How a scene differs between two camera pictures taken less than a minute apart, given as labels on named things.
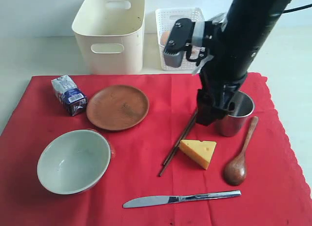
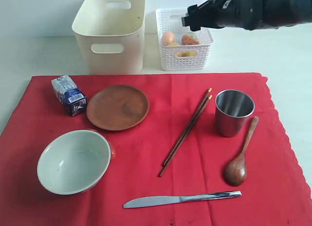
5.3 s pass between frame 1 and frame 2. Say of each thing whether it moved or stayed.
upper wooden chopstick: stayed
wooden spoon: stayed
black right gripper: moved
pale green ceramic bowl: stayed
